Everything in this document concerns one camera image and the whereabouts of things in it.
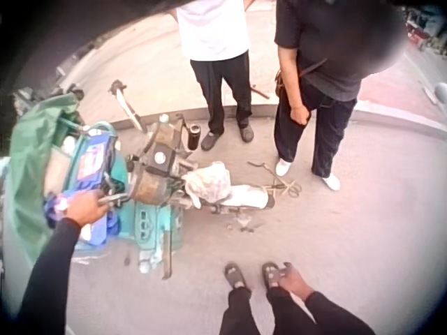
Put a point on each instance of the person's right hand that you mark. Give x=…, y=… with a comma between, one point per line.
x=295, y=282

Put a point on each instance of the person's left hand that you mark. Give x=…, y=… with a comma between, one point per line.
x=84, y=208

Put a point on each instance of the person's right fingers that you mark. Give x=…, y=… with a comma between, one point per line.
x=284, y=273

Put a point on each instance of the person's left fingers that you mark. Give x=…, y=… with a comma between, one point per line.
x=100, y=206

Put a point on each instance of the blue labelled box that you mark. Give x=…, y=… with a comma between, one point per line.
x=91, y=160

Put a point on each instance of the person's legs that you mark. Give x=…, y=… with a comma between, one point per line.
x=241, y=307

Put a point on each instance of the small dark scraps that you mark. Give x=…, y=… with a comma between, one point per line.
x=244, y=223

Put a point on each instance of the brown shoe stitching machine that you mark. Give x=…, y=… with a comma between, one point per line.
x=157, y=167

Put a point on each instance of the green tarp cover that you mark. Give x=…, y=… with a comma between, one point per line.
x=29, y=164

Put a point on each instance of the white shoe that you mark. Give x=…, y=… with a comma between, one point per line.
x=246, y=199

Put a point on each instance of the metal scissors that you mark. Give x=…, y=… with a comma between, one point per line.
x=291, y=189

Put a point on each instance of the white crumpled cloth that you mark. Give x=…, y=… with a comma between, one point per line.
x=207, y=183

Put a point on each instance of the black cylindrical can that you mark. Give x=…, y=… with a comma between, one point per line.
x=193, y=137

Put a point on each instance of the wooden stick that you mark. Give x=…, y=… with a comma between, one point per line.
x=260, y=92

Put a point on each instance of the red street stall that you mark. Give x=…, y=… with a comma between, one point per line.
x=424, y=29

